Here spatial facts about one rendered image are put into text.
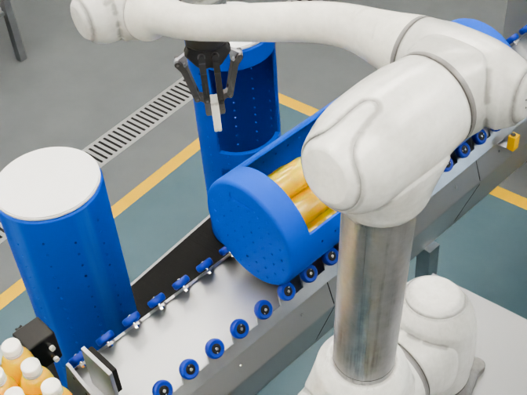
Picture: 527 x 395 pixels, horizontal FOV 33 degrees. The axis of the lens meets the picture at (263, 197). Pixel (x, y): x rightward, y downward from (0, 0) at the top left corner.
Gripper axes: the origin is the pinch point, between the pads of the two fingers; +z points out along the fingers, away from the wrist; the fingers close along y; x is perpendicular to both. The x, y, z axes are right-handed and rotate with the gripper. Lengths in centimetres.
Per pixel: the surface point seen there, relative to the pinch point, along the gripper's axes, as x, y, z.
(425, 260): -35, -55, 91
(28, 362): 23, 44, 38
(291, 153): -33, -18, 41
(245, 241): -6.3, -2.7, 43.0
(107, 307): -28, 37, 85
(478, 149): -42, -70, 57
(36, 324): 5, 46, 49
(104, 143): -182, 51, 149
